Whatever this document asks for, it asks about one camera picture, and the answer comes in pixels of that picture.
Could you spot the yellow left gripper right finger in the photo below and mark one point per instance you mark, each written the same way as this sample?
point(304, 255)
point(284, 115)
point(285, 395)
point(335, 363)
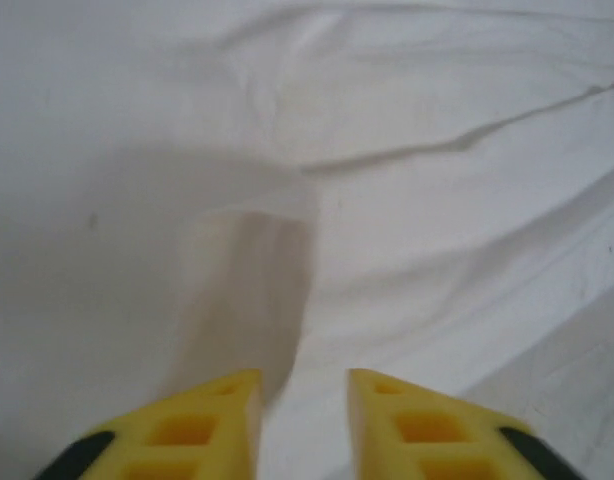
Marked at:
point(427, 440)

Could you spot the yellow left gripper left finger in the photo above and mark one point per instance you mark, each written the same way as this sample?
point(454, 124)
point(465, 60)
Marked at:
point(187, 440)

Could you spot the white t-shirt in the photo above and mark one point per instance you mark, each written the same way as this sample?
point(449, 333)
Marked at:
point(387, 150)

